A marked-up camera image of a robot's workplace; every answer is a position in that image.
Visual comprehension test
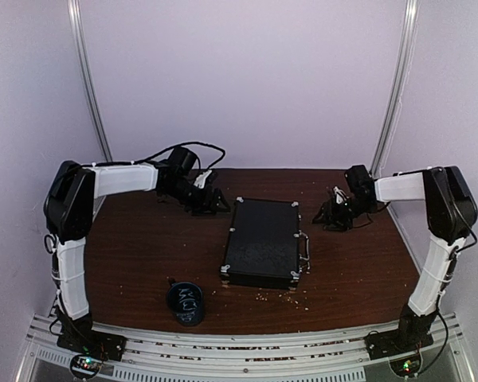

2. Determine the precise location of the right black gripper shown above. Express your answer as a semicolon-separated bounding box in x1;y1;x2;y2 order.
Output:
312;194;375;232

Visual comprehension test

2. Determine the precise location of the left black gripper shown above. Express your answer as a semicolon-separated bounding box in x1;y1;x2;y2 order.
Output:
165;178;232;216

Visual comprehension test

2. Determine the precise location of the black poker chip case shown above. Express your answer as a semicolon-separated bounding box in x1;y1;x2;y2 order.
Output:
219;197;311;290

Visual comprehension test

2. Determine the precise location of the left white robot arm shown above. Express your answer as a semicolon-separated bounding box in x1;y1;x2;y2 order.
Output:
43;142;231;353

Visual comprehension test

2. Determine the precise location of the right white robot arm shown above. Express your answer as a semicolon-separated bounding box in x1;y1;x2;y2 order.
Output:
312;165;478;352

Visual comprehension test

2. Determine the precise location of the dark blue printed cup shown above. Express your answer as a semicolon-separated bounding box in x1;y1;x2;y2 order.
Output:
166;279;205;327

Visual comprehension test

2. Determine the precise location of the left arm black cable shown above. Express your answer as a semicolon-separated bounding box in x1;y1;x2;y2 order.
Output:
135;141;227;172

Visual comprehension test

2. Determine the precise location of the right aluminium frame post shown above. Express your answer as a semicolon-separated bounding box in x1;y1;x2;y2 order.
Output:
370;0;419;176

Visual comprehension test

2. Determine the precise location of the aluminium frame post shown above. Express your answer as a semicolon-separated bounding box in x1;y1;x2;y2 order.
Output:
67;0;113;162
370;0;419;176

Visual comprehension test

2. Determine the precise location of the left aluminium frame post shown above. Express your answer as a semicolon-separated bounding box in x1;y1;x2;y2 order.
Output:
67;0;113;162

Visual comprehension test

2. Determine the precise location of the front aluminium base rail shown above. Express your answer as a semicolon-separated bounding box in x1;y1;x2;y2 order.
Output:
13;313;478;381

